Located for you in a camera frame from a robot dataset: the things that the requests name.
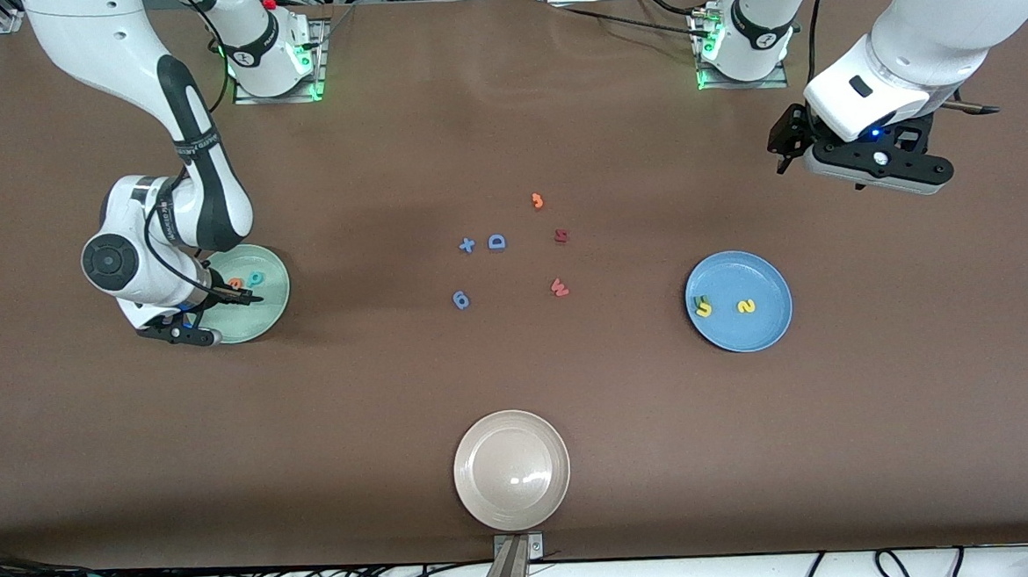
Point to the blue digit six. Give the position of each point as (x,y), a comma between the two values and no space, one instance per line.
(455,299)

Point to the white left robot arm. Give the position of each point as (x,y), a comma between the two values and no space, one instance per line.
(949,19)

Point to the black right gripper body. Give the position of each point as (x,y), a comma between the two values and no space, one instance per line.
(220,291)

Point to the brown table cover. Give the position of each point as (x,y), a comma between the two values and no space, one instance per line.
(519,376)

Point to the blue plus sign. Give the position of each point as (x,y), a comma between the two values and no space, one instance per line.
(467,244)

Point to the red letter w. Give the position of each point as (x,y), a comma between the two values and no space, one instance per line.
(560,290)

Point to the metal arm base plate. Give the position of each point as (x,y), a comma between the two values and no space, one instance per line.
(745,85)
(322,70)

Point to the blue letter D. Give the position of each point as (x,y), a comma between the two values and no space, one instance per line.
(491,242)

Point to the yellow letter u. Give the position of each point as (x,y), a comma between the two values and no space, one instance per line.
(703,311)

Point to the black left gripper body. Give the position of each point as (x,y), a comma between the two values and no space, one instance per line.
(793,132)

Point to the blue plate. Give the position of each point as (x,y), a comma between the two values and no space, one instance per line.
(741,334)

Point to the yellow digit two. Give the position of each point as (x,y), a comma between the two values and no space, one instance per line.
(746,306)

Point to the pale green plate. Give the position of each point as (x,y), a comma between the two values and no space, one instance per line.
(269,314)

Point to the beige plate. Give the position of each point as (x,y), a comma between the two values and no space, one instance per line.
(511,469)

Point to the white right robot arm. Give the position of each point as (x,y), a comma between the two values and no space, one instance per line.
(87,38)

